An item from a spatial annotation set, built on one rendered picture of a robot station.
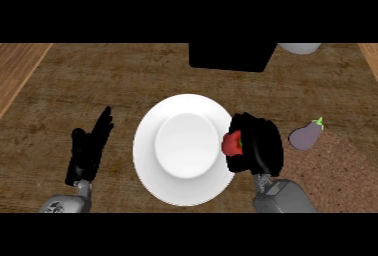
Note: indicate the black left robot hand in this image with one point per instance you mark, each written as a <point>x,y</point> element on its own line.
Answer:
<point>88,150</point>

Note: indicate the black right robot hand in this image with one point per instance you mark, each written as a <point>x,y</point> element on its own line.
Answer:
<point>261,146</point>

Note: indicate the red bell pepper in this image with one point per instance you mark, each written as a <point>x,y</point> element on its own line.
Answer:
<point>231,144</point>

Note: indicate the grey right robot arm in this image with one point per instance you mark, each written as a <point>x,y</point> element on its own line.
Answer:
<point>281,196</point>

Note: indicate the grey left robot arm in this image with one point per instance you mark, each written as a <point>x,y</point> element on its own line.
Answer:
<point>72,199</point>

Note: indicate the white round plate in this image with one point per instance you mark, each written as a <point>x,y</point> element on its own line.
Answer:
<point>184,150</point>

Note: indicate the brown speckled placemat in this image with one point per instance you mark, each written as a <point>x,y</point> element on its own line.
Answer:
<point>334,173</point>

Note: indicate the purple eggplant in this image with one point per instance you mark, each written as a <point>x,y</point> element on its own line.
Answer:
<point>306,136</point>

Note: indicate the black box appliance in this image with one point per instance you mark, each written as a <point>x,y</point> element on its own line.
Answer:
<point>231,56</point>

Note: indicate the white round container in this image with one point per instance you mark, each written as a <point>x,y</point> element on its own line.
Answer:
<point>301,48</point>

